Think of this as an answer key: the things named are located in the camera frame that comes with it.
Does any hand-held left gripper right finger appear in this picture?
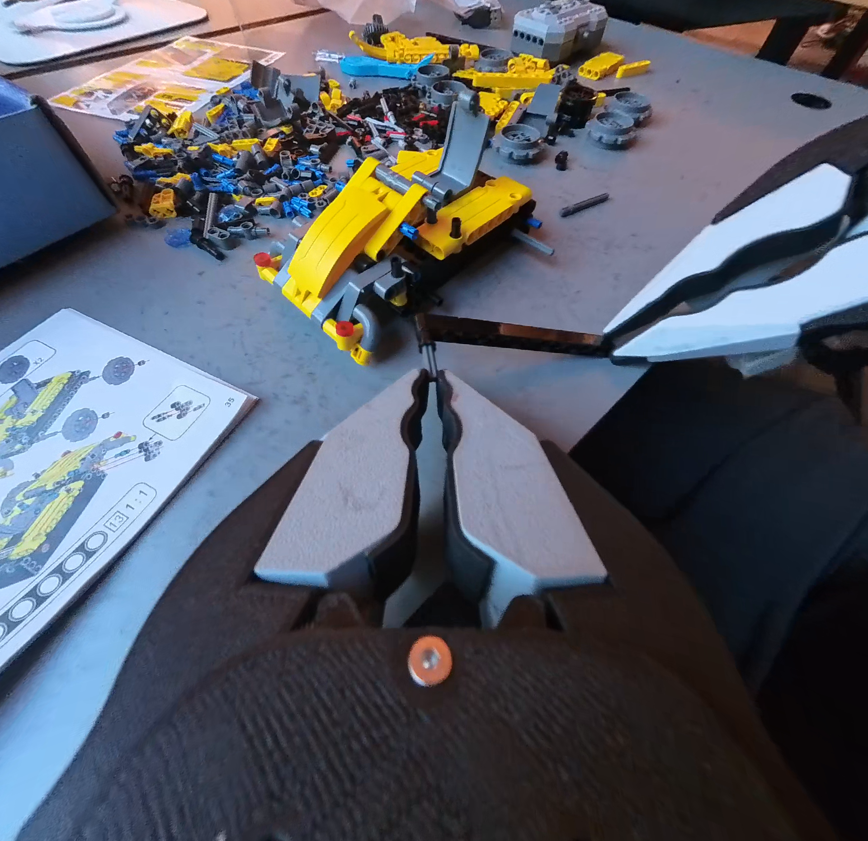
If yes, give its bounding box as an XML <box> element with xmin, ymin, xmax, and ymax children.
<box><xmin>437</xmin><ymin>368</ymin><xmax>609</xmax><ymax>629</ymax></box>

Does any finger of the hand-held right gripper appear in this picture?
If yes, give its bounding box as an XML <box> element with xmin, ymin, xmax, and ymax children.
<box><xmin>602</xmin><ymin>163</ymin><xmax>868</xmax><ymax>340</ymax></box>
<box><xmin>609</xmin><ymin>234</ymin><xmax>868</xmax><ymax>378</ymax></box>

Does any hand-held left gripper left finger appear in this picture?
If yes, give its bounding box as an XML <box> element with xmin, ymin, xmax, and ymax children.
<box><xmin>254</xmin><ymin>368</ymin><xmax>433</xmax><ymax>608</ymax></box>

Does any long black holed beam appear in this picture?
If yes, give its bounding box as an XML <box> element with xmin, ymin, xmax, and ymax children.
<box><xmin>412</xmin><ymin>311</ymin><xmax>609</xmax><ymax>360</ymax></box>

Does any yellow toy vehicle model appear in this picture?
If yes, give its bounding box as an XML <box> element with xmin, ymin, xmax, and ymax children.
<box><xmin>252</xmin><ymin>85</ymin><xmax>555</xmax><ymax>369</ymax></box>

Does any grey desk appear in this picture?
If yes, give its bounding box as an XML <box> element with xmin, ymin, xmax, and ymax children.
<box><xmin>0</xmin><ymin>0</ymin><xmax>868</xmax><ymax>754</ymax></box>

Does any wooden table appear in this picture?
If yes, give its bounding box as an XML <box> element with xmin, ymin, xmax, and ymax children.
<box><xmin>481</xmin><ymin>0</ymin><xmax>868</xmax><ymax>79</ymax></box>

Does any white instruction booklet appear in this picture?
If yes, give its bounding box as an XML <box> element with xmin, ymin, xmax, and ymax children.
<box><xmin>0</xmin><ymin>308</ymin><xmax>259</xmax><ymax>674</ymax></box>

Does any grey battery box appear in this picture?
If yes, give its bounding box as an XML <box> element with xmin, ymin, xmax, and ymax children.
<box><xmin>512</xmin><ymin>0</ymin><xmax>609</xmax><ymax>63</ymax></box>

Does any pile of yellow beams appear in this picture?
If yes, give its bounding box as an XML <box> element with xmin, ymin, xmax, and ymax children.
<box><xmin>349</xmin><ymin>30</ymin><xmax>592</xmax><ymax>122</ymax></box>

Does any yellow curved panel piece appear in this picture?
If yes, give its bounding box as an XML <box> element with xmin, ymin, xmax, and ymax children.
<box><xmin>396</xmin><ymin>148</ymin><xmax>446</xmax><ymax>179</ymax></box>

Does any pile of small building pieces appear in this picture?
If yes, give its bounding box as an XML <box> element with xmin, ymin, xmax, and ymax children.
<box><xmin>112</xmin><ymin>61</ymin><xmax>448</xmax><ymax>262</ymax></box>

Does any blue brick separator tool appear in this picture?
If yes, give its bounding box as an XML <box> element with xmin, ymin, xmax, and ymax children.
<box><xmin>339</xmin><ymin>53</ymin><xmax>436</xmax><ymax>84</ymax></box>

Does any blue cardboard kit box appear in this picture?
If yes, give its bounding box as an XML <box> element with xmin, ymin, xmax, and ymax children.
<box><xmin>0</xmin><ymin>85</ymin><xmax>121</xmax><ymax>269</ymax></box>

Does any yellow sticker sheet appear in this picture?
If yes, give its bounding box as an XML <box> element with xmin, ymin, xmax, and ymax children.
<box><xmin>51</xmin><ymin>35</ymin><xmax>286</xmax><ymax>121</ymax></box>

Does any white monitor stand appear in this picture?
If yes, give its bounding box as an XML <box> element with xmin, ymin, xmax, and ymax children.
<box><xmin>0</xmin><ymin>0</ymin><xmax>208</xmax><ymax>66</ymax></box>

